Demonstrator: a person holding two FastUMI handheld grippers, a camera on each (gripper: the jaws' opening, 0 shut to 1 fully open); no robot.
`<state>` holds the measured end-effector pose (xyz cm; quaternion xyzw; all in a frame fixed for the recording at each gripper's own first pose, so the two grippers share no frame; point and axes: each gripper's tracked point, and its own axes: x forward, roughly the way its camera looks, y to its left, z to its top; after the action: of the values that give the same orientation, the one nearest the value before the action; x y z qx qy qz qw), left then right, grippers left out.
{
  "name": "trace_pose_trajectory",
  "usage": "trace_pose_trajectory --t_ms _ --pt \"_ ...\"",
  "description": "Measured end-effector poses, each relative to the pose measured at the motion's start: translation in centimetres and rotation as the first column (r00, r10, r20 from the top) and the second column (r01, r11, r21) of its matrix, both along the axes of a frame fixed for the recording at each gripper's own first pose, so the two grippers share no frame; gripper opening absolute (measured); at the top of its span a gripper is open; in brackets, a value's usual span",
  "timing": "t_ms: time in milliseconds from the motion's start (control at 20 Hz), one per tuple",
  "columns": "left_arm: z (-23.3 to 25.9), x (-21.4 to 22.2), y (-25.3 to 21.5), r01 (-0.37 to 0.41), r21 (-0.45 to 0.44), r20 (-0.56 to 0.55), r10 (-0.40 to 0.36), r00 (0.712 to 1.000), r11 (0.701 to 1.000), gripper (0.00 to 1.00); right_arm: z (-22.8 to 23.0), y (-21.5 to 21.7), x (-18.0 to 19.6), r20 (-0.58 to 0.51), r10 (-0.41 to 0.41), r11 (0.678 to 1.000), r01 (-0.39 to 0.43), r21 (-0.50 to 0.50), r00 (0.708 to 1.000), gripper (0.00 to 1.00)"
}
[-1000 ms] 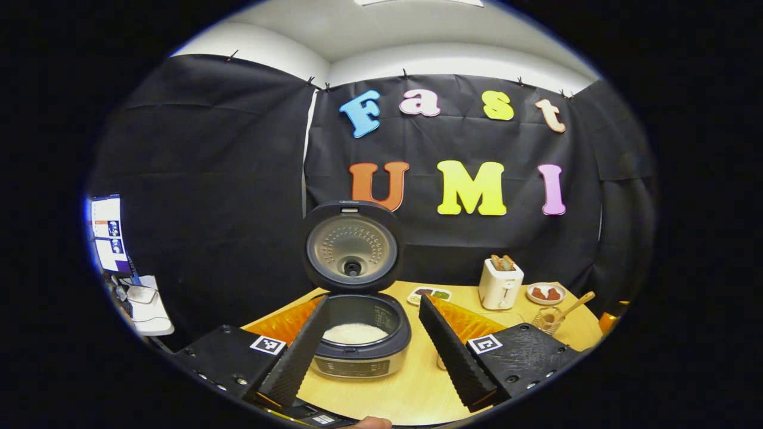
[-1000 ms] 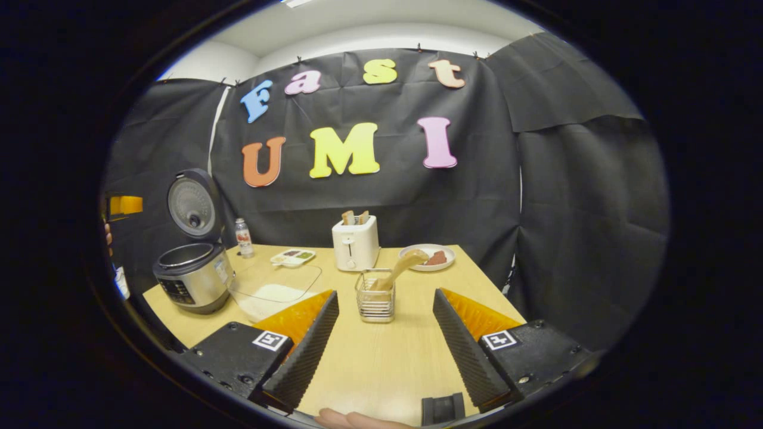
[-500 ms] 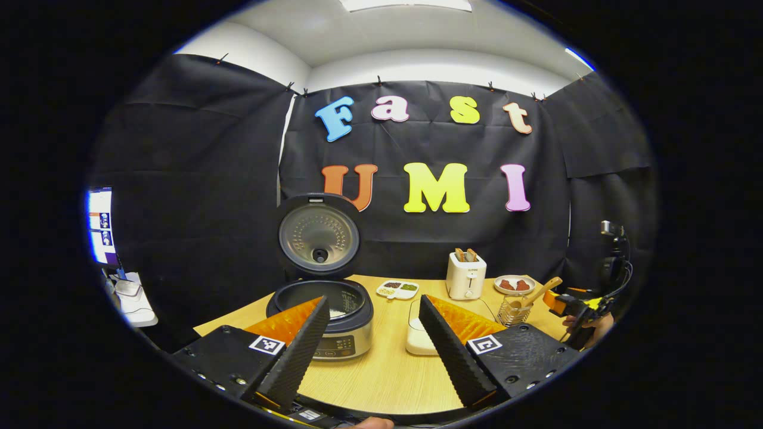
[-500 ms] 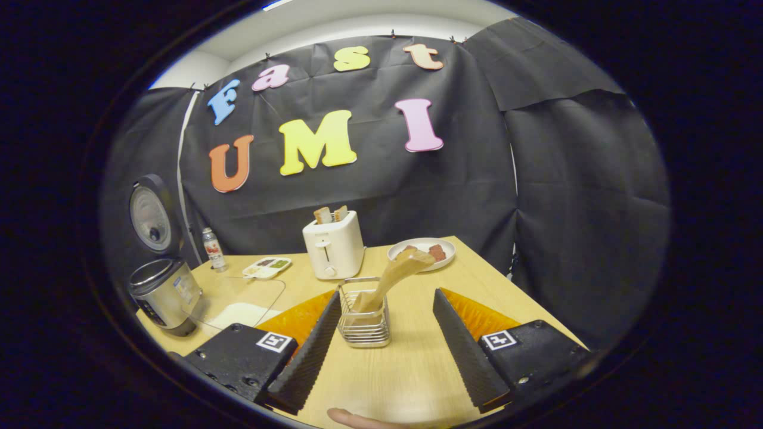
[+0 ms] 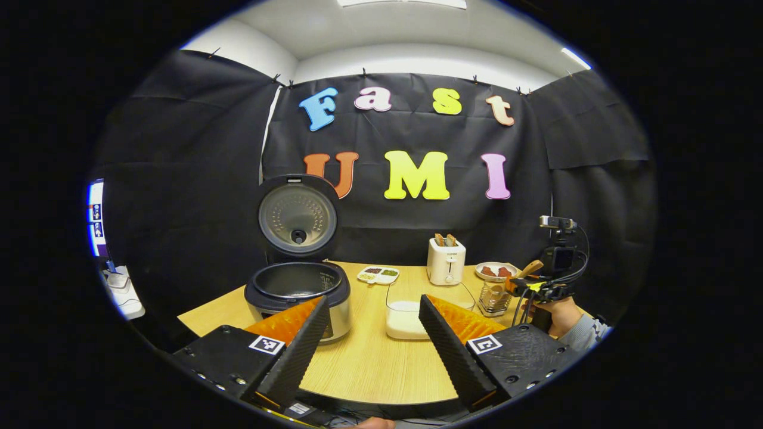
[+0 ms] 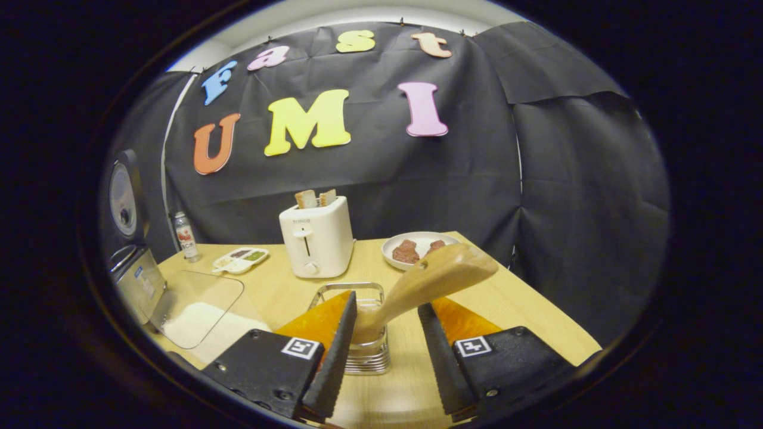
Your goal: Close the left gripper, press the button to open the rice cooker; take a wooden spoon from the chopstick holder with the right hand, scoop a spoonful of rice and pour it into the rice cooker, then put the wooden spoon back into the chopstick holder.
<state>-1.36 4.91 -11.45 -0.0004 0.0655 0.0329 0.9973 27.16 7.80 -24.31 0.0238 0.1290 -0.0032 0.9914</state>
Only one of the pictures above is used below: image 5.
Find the clear glass container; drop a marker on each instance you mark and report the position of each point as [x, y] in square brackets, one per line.
[405, 298]

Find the white round plate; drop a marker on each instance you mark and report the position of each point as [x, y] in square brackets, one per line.
[492, 279]

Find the lit computer screen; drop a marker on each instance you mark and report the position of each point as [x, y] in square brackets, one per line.
[97, 217]

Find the ceiling light panel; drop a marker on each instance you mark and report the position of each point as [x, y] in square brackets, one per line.
[576, 58]

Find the white divided bean dish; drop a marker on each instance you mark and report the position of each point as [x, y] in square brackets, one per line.
[378, 275]

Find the dark grey rice cooker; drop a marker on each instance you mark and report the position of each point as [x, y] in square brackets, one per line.
[298, 286]

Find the white rice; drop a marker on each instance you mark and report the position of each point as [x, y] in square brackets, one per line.
[402, 320]

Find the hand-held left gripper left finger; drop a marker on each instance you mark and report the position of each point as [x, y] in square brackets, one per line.
[298, 351]

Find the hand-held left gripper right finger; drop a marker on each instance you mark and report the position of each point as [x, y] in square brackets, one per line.
[450, 351]

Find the brown meat piece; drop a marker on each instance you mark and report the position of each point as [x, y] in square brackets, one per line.
[487, 271]
[505, 272]

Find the white plastic item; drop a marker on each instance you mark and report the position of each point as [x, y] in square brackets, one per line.
[125, 295]

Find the wooden spoon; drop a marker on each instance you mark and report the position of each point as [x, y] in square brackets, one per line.
[530, 268]

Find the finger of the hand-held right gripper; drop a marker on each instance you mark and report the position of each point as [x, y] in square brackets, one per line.
[520, 286]

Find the white toaster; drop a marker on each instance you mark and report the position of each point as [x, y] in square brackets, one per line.
[446, 265]

